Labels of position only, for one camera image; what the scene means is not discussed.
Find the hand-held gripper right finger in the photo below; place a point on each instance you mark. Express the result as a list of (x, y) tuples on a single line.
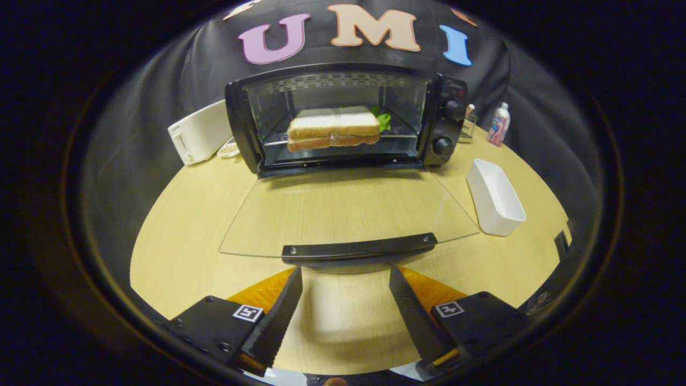
[(415, 321)]

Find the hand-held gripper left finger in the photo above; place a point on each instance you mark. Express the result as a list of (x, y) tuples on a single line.
[(278, 321)]

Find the lettuce sandwich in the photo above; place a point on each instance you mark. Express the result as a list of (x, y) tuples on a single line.
[(332, 126)]

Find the black toaster oven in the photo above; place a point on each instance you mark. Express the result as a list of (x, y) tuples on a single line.
[(447, 86)]

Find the white bread toaster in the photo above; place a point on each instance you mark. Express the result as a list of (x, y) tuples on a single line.
[(201, 134)]

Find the white rectangular dish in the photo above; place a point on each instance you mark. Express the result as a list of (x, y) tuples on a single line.
[(496, 201)]

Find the small patterned plate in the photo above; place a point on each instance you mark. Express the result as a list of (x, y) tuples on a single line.
[(229, 148)]

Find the white pink drink bottle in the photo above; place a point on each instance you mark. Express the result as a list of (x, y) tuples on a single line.
[(498, 126)]

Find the black backdrop cloth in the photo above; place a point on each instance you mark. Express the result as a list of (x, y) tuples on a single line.
[(177, 80)]

